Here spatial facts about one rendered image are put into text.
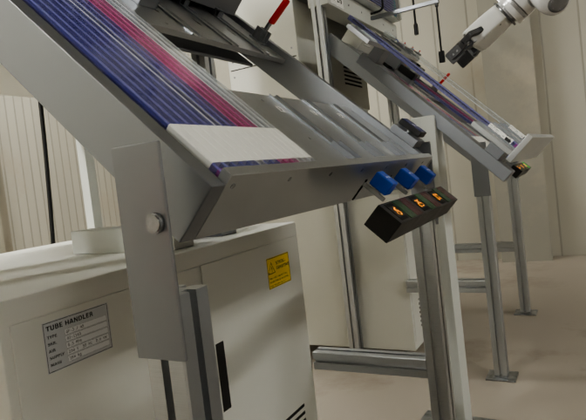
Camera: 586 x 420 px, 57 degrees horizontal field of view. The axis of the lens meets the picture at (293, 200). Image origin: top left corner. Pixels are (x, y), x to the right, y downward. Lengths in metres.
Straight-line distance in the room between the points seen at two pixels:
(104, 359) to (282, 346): 0.46
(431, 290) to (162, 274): 0.77
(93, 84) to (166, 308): 0.22
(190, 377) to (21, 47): 0.37
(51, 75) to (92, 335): 0.35
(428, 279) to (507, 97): 2.72
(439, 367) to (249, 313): 0.40
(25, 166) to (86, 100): 3.55
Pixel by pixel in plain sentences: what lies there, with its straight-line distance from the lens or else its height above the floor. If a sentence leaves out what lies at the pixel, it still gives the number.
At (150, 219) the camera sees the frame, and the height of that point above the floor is 0.70.
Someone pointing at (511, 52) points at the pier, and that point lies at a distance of 3.78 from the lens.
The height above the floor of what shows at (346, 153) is 0.74.
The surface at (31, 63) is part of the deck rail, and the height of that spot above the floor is 0.86.
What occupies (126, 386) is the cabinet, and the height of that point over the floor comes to 0.46.
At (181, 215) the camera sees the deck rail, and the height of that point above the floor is 0.70.
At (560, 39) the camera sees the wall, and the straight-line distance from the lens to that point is 3.94.
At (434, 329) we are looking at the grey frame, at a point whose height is 0.38.
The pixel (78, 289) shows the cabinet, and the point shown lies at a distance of 0.75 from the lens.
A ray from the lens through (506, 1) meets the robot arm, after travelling 1.45.
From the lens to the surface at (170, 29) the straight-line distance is 0.90.
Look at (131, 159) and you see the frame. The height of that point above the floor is 0.75.
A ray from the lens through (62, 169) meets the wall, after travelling 4.29.
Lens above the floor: 0.72
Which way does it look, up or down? 3 degrees down
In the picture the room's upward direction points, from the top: 7 degrees counter-clockwise
